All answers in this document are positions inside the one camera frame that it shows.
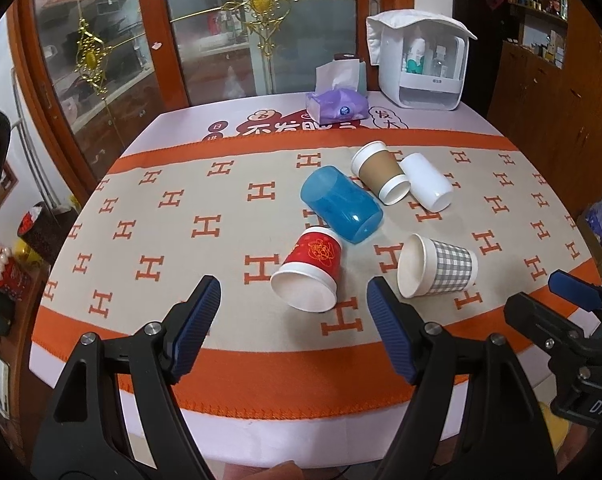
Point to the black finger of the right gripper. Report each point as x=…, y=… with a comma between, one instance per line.
x=576, y=291

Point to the red paper cup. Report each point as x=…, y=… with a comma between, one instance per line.
x=308, y=278

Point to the grey checked paper cup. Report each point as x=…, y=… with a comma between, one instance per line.
x=429, y=267

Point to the white plastic cup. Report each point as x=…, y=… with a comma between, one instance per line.
x=429, y=187

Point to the brown paper coffee cup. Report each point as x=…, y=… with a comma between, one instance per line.
x=378, y=169

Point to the blue plastic cup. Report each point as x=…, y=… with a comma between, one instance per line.
x=350, y=211

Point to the red snack box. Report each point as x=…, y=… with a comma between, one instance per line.
x=15, y=282

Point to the dark wooden shelf unit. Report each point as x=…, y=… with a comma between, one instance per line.
x=547, y=98

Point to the white desktop storage cabinet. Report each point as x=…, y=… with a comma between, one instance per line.
x=421, y=57

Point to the orange beige H-pattern cloth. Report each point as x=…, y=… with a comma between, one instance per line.
x=181, y=269

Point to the purple tissue pack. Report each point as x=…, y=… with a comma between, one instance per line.
x=336, y=106

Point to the wooden glass door cabinet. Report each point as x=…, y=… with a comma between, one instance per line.
x=95, y=73

